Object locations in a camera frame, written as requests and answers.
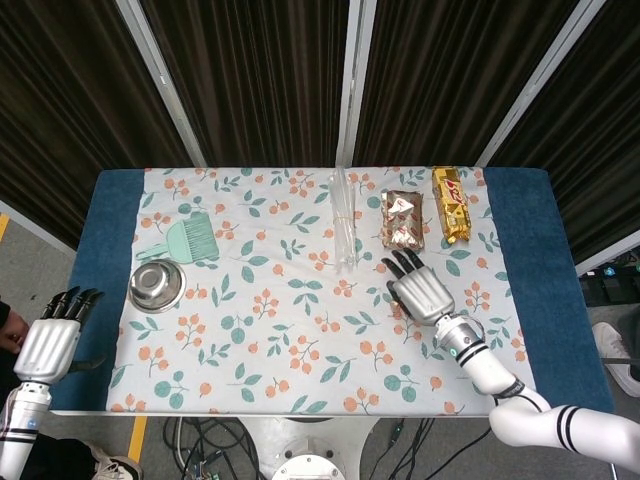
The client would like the gold and red snack packet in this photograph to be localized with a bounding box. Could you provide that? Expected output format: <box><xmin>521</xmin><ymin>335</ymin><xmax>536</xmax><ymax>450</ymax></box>
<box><xmin>380</xmin><ymin>188</ymin><xmax>426</xmax><ymax>251</ymax></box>

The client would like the dark equipment with lights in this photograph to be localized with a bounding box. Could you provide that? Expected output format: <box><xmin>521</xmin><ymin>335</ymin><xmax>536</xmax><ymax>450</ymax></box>
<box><xmin>578</xmin><ymin>259</ymin><xmax>640</xmax><ymax>309</ymax></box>

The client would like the white partition frame post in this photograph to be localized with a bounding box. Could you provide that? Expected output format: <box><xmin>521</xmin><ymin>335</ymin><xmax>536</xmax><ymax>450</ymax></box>
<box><xmin>115</xmin><ymin>0</ymin><xmax>207</xmax><ymax>168</ymax></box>
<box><xmin>477</xmin><ymin>0</ymin><xmax>596</xmax><ymax>169</ymax></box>
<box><xmin>334</xmin><ymin>0</ymin><xmax>377</xmax><ymax>168</ymax></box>

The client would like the person in dark clothes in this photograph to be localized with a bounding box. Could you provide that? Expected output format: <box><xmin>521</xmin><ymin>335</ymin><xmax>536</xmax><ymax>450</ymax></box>
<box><xmin>0</xmin><ymin>294</ymin><xmax>99</xmax><ymax>480</ymax></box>

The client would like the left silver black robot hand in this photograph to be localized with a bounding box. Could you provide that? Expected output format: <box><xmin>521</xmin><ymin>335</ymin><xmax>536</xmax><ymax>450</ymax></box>
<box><xmin>12</xmin><ymin>285</ymin><xmax>107</xmax><ymax>386</ymax></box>

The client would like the clear plastic packet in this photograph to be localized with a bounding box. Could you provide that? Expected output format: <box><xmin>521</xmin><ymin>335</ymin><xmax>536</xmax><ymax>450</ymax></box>
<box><xmin>329</xmin><ymin>166</ymin><xmax>362</xmax><ymax>276</ymax></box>

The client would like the floral orange berry tablecloth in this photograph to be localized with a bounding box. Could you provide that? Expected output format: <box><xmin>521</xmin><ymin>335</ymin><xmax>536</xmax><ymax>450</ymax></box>
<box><xmin>105</xmin><ymin>166</ymin><xmax>537</xmax><ymax>416</ymax></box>

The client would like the stainless steel bowl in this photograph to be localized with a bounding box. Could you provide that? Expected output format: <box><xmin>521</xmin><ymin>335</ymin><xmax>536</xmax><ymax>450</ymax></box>
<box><xmin>128</xmin><ymin>258</ymin><xmax>187</xmax><ymax>315</ymax></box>

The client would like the yellow snack packet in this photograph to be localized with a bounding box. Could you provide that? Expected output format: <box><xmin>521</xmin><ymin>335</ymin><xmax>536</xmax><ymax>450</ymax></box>
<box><xmin>431</xmin><ymin>166</ymin><xmax>474</xmax><ymax>245</ymax></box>

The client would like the black floor cable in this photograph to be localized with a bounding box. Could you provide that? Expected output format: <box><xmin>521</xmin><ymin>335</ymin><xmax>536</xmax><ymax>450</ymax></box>
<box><xmin>159</xmin><ymin>416</ymin><xmax>254</xmax><ymax>480</ymax></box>
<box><xmin>369</xmin><ymin>416</ymin><xmax>494</xmax><ymax>480</ymax></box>

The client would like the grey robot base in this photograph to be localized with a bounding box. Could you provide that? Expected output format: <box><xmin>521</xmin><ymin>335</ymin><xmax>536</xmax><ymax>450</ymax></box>
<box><xmin>234</xmin><ymin>415</ymin><xmax>381</xmax><ymax>480</ymax></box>

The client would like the dark pleated curtain panel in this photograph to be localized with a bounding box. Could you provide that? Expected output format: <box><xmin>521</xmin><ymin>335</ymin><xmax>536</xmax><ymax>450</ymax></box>
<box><xmin>487</xmin><ymin>0</ymin><xmax>640</xmax><ymax>266</ymax></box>
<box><xmin>352</xmin><ymin>0</ymin><xmax>581</xmax><ymax>168</ymax></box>
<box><xmin>139</xmin><ymin>0</ymin><xmax>351</xmax><ymax>168</ymax></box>
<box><xmin>0</xmin><ymin>0</ymin><xmax>194</xmax><ymax>251</ymax></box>

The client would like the white and black sneaker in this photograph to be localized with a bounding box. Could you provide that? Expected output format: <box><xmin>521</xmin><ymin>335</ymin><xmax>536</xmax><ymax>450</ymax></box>
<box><xmin>88</xmin><ymin>443</ymin><xmax>145</xmax><ymax>480</ymax></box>

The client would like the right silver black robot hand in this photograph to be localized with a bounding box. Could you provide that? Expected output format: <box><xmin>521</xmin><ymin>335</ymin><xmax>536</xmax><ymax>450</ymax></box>
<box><xmin>382</xmin><ymin>249</ymin><xmax>456</xmax><ymax>327</ymax></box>

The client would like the mint green hand brush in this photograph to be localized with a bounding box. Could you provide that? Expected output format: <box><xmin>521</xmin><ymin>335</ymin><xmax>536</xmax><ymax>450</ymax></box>
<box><xmin>135</xmin><ymin>211</ymin><xmax>221</xmax><ymax>264</ymax></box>

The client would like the blue fabric table cover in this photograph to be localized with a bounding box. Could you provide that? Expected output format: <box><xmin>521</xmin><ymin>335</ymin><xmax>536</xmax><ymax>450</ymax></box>
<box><xmin>49</xmin><ymin>167</ymin><xmax>616</xmax><ymax>415</ymax></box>

